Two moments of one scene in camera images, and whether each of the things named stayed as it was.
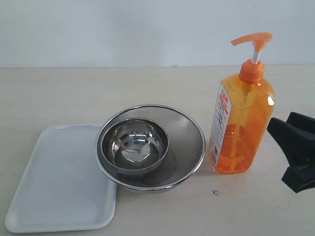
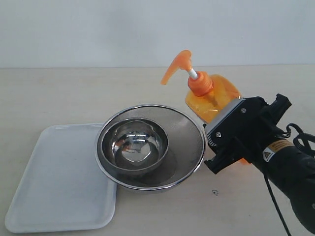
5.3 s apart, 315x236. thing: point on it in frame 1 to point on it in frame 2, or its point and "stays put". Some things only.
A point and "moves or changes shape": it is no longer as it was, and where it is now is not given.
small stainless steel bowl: [135, 146] stays put
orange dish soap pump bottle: [242, 124] moves or changes shape
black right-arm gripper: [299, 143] to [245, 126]
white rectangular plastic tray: [63, 188] stays put
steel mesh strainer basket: [186, 146] stays put
